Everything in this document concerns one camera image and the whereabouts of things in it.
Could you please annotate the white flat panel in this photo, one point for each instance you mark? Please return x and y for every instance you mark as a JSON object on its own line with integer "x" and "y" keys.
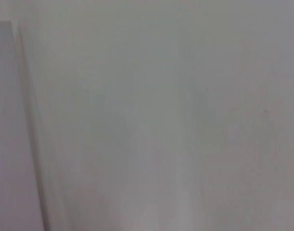
{"x": 9, "y": 125}

